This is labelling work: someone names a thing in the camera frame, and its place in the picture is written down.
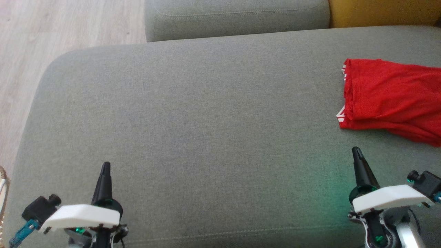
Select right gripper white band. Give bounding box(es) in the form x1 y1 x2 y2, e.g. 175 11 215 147
348 146 433 214

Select large yellow sofa back cushion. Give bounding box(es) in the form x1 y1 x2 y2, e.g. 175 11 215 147
329 0 441 29

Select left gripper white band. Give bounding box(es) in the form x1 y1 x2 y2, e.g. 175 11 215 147
38 162 124 235

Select cream perforated laundry basket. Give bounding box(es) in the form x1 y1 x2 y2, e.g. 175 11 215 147
0 165 9 242

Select grey sofa seat cushion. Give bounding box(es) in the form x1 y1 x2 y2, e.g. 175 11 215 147
144 0 331 43

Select red basketball jersey white sleeves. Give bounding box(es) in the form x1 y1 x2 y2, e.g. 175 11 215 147
336 58 441 148

